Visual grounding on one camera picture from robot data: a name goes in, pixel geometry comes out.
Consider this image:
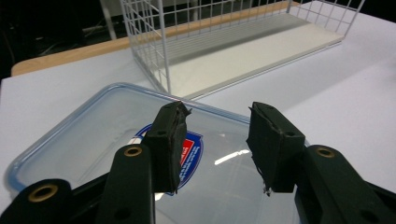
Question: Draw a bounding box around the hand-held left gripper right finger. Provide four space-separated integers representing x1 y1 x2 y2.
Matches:
246 101 396 224

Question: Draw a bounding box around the clear plastic container lid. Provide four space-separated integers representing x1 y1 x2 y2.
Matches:
3 81 311 224

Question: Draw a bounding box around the white wire basket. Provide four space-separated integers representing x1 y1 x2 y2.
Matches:
120 0 367 101

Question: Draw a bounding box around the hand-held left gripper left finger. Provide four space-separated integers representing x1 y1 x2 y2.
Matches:
94 100 192 224

